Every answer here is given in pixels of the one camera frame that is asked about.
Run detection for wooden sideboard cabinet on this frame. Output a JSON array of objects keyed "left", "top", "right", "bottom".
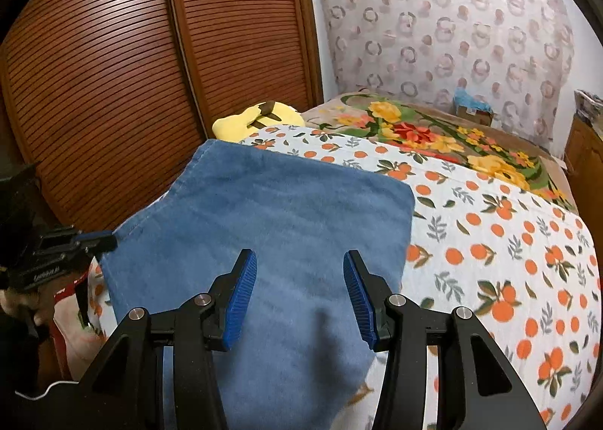
[{"left": 564, "top": 115, "right": 602, "bottom": 221}]

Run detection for floral beige blanket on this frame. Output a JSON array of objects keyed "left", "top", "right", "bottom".
[{"left": 303, "top": 92, "right": 577, "bottom": 211}]

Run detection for person's left hand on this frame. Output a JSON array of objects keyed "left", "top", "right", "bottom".
[{"left": 0, "top": 289, "right": 54, "bottom": 326}]

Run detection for orange print bed quilt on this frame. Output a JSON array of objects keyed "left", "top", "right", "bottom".
[{"left": 53, "top": 124, "right": 603, "bottom": 430}]

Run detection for cardboard box blue bag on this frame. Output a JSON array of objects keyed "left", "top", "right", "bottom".
[{"left": 453, "top": 87, "right": 494, "bottom": 126}]

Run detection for yellow pikachu plush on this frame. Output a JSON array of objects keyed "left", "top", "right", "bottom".
[{"left": 211, "top": 100, "right": 305, "bottom": 142}]

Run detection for circle pattern curtain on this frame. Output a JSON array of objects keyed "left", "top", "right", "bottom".
[{"left": 321, "top": 0, "right": 574, "bottom": 146}]

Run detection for wooden louvered wardrobe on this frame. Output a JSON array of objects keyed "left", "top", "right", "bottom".
[{"left": 1, "top": 0, "right": 323, "bottom": 230}]

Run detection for blue denim pants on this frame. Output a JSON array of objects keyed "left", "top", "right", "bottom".
[{"left": 101, "top": 140, "right": 415, "bottom": 429}]

